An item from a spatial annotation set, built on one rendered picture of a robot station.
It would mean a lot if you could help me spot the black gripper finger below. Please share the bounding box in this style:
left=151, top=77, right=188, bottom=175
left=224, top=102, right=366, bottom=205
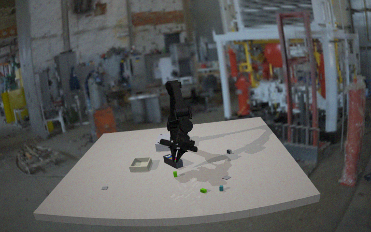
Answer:
left=176, top=149, right=188, bottom=163
left=168, top=147, right=178, bottom=162

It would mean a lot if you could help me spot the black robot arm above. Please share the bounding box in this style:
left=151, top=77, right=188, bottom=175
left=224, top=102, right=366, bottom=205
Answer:
left=166, top=80, right=195, bottom=149

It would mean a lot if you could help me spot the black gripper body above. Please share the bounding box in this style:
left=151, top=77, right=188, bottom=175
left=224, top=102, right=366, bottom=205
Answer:
left=160, top=131, right=198, bottom=152

